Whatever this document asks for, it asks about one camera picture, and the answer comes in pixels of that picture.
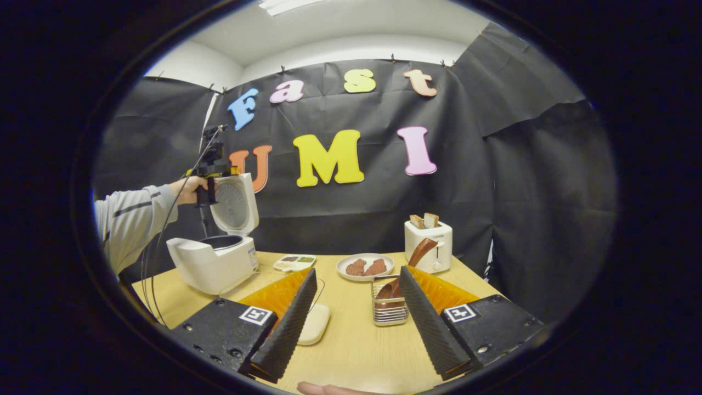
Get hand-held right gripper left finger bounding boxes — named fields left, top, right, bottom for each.
left=167, top=267, right=319, bottom=383

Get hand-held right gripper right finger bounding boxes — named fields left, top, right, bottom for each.
left=399, top=265, right=546, bottom=380

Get clear rice container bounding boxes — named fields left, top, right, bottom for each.
left=296, top=277, right=332, bottom=346

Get brown wooden spoon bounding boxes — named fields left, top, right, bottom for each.
left=376, top=238, right=439, bottom=301

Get white rice cooker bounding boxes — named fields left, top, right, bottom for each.
left=166, top=173, right=261, bottom=296

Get white divided grain tray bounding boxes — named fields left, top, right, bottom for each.
left=273, top=254, right=317, bottom=273

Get white toaster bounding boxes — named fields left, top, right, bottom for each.
left=404, top=219, right=454, bottom=274

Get white round plate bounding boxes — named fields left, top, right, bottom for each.
left=336, top=253, right=395, bottom=283

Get long ceiling light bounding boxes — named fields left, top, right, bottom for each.
left=258, top=0, right=330, bottom=16

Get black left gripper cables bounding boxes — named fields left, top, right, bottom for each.
left=140, top=126, right=225, bottom=327

